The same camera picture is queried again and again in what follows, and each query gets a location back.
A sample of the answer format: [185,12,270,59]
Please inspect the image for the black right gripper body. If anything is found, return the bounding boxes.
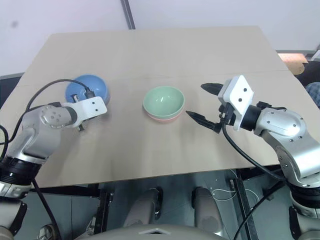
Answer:
[218,101,237,126]

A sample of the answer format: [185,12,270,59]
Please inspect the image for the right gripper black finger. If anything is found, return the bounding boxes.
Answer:
[200,82,224,96]
[185,110,223,134]

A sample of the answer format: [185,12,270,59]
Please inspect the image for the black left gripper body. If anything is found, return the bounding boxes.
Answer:
[79,112,108,125]

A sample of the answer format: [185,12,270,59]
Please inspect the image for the blue bowl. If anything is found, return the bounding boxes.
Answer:
[64,74,112,106]

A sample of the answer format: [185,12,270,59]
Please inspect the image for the pink bowl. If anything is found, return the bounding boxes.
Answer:
[143,107,185,124]

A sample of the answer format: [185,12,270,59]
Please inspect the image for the green bowl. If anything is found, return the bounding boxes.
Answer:
[142,85,186,119]

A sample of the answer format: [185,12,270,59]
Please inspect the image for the seated person in plaid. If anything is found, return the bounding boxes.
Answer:
[297,59,320,110]

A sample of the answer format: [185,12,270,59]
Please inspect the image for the grey right robot thigh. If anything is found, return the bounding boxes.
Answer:
[192,186,226,236]

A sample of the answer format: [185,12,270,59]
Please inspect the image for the grey robot thigh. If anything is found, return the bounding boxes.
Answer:
[123,187,164,229]
[192,186,226,236]

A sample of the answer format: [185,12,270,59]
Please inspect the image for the grey left robot thigh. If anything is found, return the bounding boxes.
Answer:
[123,187,164,229]

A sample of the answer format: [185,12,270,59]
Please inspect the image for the black caster wheel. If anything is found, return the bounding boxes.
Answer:
[37,224,59,240]

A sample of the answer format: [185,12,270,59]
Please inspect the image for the grey robot torso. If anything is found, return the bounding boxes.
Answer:
[92,223,222,240]

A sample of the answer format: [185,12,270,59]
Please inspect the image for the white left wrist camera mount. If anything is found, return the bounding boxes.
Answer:
[66,96,109,129]

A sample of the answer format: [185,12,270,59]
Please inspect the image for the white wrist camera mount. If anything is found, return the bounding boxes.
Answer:
[66,96,109,129]
[217,74,256,131]

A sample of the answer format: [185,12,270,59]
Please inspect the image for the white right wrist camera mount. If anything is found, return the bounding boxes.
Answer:
[217,74,256,131]

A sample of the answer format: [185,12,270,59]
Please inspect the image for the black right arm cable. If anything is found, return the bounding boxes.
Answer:
[221,123,296,240]

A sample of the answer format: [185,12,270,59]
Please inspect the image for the black metal table frame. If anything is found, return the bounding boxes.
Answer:
[32,167,283,240]

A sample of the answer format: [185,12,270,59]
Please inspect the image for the thin white cable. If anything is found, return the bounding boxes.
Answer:
[211,188,238,202]

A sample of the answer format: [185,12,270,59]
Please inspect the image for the black robot body cable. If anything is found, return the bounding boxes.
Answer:
[31,178,63,240]

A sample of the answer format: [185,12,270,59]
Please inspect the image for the grey wall post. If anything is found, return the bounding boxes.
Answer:
[120,0,136,30]

